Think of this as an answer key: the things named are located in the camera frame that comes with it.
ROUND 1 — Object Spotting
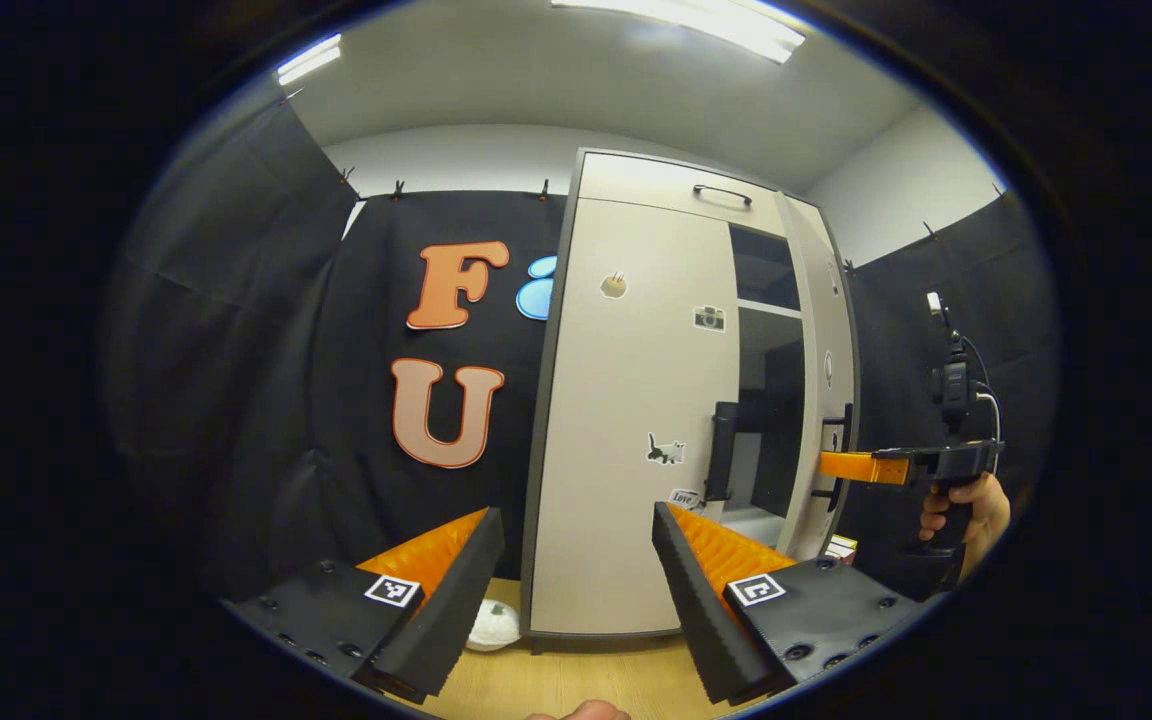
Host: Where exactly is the long ceiling light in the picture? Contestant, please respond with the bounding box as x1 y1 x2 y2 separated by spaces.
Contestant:
551 0 807 65

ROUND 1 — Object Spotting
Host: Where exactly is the white cloth lump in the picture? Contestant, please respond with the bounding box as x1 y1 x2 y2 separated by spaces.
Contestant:
464 598 523 653

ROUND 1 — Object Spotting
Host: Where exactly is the black cable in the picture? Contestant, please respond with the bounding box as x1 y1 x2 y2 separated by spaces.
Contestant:
964 338 1003 446

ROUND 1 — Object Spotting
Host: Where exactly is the white cabinet bottom shelf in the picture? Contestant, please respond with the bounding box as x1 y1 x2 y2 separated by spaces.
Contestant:
721 505 787 549

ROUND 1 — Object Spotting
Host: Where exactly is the grey double-door shoe cabinet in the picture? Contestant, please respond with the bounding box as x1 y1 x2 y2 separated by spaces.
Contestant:
519 148 862 656

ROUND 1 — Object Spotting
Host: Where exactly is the black backdrop cloth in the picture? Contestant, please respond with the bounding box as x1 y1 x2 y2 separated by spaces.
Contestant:
276 190 569 591
101 95 362 601
841 190 1062 601

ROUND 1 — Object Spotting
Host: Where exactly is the small ceiling light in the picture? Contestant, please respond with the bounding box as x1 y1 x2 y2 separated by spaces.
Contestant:
276 33 343 87

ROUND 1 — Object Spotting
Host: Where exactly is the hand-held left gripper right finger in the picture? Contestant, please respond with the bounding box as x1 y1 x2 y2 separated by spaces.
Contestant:
652 500 947 706

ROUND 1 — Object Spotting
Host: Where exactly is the shoe cabinet door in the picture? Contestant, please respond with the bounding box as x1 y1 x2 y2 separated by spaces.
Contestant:
774 192 859 561
528 197 742 638

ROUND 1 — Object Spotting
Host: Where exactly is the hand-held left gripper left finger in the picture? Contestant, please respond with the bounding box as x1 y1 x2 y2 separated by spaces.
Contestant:
219 507 507 706

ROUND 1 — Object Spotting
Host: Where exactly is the black door handle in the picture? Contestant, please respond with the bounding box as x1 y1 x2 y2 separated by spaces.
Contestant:
706 401 740 503
812 402 855 513

